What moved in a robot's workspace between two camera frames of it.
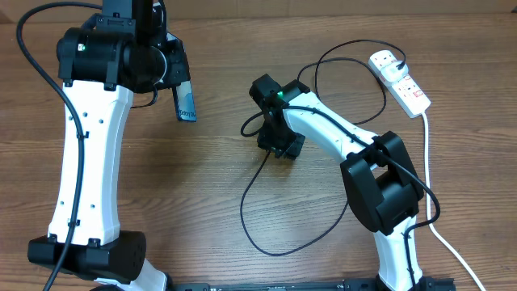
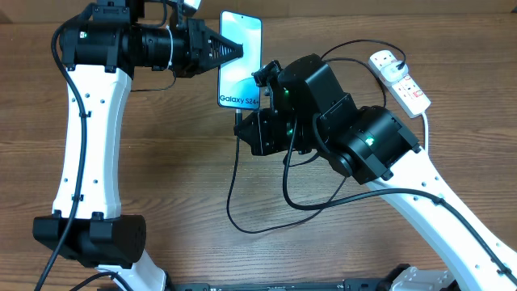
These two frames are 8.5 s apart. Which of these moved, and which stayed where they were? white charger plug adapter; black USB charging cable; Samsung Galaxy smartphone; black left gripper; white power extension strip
Moved: black USB charging cable; Samsung Galaxy smartphone; black left gripper
Stayed: white power extension strip; white charger plug adapter
